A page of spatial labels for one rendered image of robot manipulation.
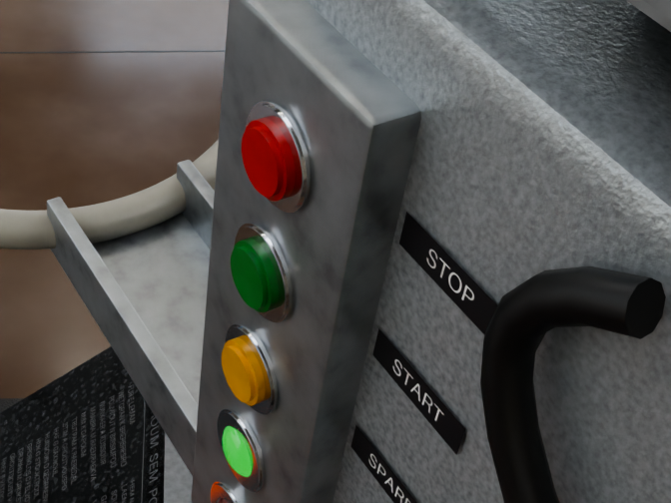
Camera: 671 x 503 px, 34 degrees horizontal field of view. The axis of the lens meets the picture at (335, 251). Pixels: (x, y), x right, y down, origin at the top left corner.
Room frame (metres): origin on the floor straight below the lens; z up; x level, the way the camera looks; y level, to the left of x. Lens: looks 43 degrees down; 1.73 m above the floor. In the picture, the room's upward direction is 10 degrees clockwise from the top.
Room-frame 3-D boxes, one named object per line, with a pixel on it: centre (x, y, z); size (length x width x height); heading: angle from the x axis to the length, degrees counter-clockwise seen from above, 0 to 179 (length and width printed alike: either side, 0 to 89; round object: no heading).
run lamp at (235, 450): (0.27, 0.02, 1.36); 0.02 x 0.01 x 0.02; 41
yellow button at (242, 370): (0.27, 0.02, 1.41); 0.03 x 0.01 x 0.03; 41
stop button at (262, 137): (0.27, 0.02, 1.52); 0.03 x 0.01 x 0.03; 41
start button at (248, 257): (0.27, 0.02, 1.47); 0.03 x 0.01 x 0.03; 41
